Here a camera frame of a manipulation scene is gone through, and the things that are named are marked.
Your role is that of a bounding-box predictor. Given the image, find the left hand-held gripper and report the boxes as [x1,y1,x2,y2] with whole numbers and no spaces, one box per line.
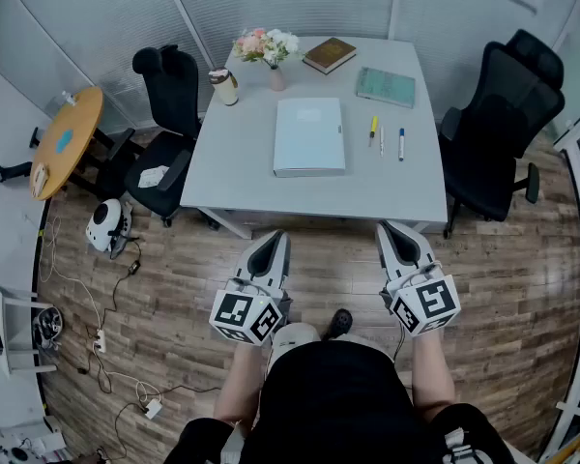
[208,229,292,347]

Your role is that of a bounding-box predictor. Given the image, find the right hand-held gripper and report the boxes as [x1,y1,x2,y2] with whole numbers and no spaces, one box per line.
[375,219,461,337]

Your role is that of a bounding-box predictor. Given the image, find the person's left forearm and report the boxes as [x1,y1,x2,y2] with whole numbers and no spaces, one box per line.
[213,338,266,424]

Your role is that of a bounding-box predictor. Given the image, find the person's right forearm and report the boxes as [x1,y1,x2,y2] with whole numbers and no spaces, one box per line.
[409,329,458,424]

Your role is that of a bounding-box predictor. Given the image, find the white rectangular table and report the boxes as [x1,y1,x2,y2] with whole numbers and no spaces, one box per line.
[179,35,449,239]

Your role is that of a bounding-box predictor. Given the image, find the person's beige shorts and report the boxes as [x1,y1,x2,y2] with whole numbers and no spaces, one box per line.
[270,321,393,363]

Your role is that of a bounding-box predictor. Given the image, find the person's black shoe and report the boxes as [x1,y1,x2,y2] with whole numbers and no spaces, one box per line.
[321,308,353,341]

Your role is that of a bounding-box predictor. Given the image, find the white paper sheet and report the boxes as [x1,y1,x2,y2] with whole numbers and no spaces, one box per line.
[138,165,171,189]

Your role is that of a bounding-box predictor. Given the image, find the person's black shirt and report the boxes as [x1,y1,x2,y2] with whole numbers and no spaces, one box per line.
[163,340,513,464]

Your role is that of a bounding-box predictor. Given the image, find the teal book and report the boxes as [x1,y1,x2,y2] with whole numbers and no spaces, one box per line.
[356,66,417,110]

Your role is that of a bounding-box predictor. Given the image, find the black office chair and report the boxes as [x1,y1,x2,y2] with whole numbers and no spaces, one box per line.
[124,44,205,229]
[437,29,566,240]

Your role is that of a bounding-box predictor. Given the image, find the beige tumbler with brown lid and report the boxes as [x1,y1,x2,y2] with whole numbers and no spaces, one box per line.
[208,68,240,107]

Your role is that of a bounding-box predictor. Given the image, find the white round headset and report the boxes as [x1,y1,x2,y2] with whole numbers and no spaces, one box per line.
[85,198,123,253]

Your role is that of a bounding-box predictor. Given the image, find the brown hardcover book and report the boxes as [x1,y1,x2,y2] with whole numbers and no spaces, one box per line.
[302,37,358,76]

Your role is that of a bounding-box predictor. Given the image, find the pink and white flower bouquet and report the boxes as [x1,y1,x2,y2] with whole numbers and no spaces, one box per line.
[231,27,304,71]

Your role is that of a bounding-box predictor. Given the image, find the round wooden table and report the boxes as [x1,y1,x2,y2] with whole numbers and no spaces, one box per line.
[29,86,146,202]

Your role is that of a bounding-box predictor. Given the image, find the white stool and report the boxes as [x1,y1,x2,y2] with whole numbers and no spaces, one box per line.
[0,280,58,376]

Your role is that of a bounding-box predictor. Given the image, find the black cable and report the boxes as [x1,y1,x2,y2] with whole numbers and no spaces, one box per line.
[99,239,142,337]

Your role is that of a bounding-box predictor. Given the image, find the white cable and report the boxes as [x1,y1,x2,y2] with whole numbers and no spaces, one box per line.
[39,216,102,337]

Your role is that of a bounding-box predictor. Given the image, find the grey and white strap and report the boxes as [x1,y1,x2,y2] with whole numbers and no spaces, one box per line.
[442,425,480,464]

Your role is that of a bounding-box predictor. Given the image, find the black round cable spool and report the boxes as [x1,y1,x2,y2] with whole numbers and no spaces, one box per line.
[32,305,64,352]

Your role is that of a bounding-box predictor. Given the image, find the black curved handle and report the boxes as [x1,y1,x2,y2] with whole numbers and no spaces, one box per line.
[0,160,33,183]

